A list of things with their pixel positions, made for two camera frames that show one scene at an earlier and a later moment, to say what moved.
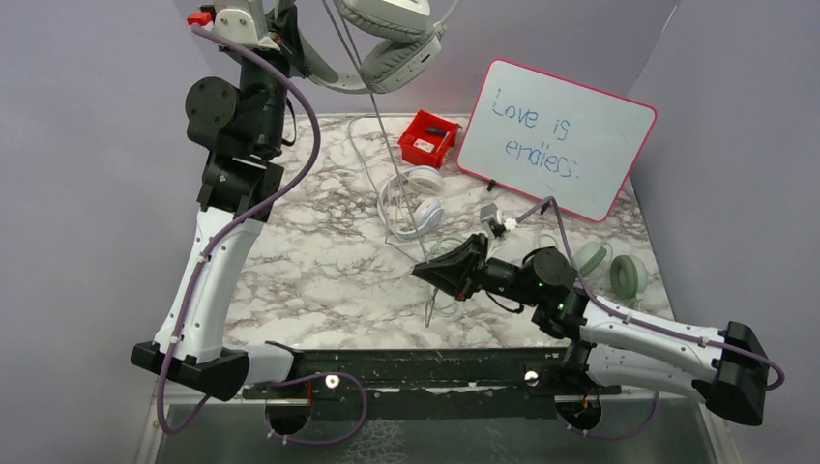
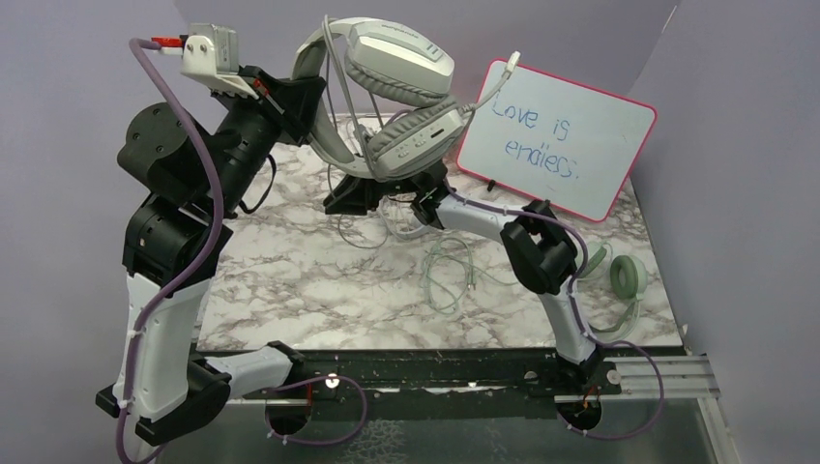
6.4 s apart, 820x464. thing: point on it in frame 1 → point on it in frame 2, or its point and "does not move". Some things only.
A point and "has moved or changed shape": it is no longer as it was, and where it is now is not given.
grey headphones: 407,45 has moved or changed shape
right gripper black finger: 453,269 → 354,196
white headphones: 407,205 does not move
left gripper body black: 290,57 → 278,114
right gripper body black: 483,276 → 400,187
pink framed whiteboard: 550,137 does not move
